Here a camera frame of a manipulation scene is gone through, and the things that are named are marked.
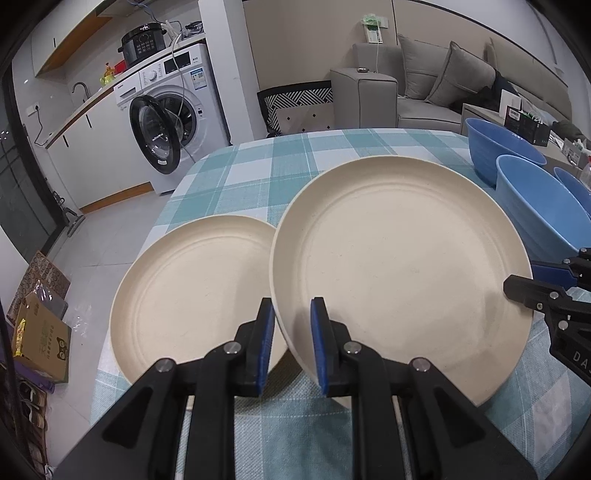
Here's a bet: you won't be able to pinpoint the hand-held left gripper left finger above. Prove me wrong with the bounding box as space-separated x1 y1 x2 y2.
53 298 276 480

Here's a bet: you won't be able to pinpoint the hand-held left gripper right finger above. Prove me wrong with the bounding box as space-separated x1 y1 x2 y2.
310 296 539 480

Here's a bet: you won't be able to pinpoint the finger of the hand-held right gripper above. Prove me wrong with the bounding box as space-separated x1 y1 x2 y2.
503 274 571 324
531 248 591 289

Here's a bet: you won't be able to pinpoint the blue bowl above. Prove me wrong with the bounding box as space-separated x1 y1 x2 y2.
465 118 548 188
495 155 591 264
553 167 591 217

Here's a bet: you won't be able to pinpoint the cream plate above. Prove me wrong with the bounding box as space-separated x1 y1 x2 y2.
109 215 289 385
269 156 535 408

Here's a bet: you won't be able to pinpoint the black open box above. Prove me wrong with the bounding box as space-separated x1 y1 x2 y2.
503 107 552 146

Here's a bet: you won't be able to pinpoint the teal checked tablecloth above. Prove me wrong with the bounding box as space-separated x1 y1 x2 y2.
90 128 591 480

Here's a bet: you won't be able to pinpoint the grey side cabinet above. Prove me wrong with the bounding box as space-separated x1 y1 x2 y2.
462 102 591 185

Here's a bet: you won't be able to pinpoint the dark clothes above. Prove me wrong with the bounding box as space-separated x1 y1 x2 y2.
464 69 522 114

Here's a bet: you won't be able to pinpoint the grey cushion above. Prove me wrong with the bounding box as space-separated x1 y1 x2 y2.
397 33 455 100
425 41 497 109

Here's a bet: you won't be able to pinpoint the brown cardboard box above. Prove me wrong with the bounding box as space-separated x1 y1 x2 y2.
13 291 72 384

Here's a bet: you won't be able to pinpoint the upright floor cleaner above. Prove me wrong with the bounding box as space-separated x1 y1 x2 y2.
53 194 86 238

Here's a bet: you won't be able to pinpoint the white washing machine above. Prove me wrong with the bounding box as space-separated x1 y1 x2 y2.
113 42 232 195

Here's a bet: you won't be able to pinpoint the patterned cardboard sheet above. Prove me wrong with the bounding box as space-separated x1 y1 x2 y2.
9 251 71 319

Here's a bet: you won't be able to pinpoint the grey sofa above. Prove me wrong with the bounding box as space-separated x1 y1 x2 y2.
330 34 573 137

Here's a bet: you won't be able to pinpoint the white kitchen base cabinets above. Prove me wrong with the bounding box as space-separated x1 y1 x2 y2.
46 85 158 215

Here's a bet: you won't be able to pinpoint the dark glass door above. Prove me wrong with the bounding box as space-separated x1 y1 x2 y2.
0 65 61 250

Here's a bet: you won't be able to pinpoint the metal kitchen faucet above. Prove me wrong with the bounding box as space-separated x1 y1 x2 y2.
71 82 93 112

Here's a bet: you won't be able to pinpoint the black pressure cooker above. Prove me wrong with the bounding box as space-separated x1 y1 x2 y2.
117 24 168 68

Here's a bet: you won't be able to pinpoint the white wall cabinets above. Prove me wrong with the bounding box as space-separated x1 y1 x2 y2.
30 0 127 79

